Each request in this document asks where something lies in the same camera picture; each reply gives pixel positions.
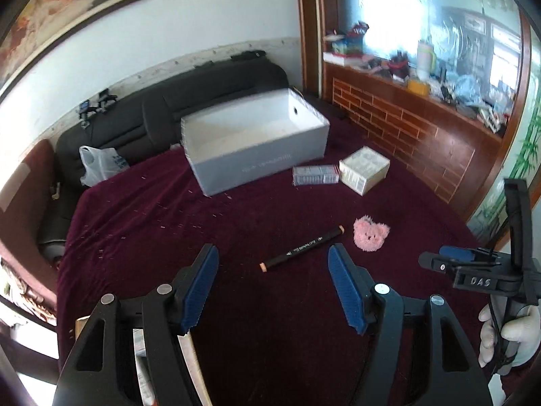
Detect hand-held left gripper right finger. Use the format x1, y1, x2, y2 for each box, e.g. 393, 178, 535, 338
327, 243, 493, 406

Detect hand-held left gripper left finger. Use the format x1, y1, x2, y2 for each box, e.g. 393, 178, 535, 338
53, 243, 220, 406

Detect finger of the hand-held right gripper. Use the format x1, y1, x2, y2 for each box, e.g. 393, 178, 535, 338
418, 251, 457, 275
439, 244, 483, 264

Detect black marker with peach caps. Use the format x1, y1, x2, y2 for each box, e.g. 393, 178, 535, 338
259, 225, 346, 272

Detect white box with gold trim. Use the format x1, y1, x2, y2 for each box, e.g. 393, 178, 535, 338
75, 315, 212, 406

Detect person's right hand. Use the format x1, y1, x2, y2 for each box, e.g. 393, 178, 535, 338
477, 295, 541, 376

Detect pink plush toy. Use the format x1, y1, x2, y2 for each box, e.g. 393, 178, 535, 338
353, 217, 390, 251

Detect maroon cloth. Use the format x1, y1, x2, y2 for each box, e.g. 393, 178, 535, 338
57, 95, 503, 406

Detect small white carton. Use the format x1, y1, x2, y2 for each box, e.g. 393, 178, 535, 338
338, 146, 391, 196

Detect clear plastic packet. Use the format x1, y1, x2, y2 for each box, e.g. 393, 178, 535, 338
291, 164, 341, 187

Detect grey cardboard box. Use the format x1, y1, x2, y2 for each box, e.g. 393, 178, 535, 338
181, 87, 330, 197

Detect wooden counter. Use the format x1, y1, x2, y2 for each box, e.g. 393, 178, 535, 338
323, 51, 508, 218

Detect white plastic bag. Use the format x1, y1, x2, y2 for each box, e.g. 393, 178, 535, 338
79, 145, 130, 187

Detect blue plastic bag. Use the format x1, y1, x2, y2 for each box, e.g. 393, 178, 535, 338
448, 74, 487, 106

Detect black sofa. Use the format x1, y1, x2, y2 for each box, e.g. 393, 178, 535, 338
36, 57, 292, 267

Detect white and yellow tumbler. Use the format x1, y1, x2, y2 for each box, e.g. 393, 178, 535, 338
416, 40, 438, 82

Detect brown leather chair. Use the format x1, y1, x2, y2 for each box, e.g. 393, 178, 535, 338
0, 139, 60, 318

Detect black gadgets on sofa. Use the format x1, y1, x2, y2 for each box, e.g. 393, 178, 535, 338
77, 89, 119, 130

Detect stack of colourful boxes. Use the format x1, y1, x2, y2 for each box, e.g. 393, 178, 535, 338
323, 36, 366, 67

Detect glass window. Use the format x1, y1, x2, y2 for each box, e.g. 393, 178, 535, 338
338, 0, 525, 111

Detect framed painting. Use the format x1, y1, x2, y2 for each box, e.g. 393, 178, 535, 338
0, 0, 146, 94

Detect wooden door frame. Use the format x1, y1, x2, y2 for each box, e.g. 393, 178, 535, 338
295, 0, 336, 102

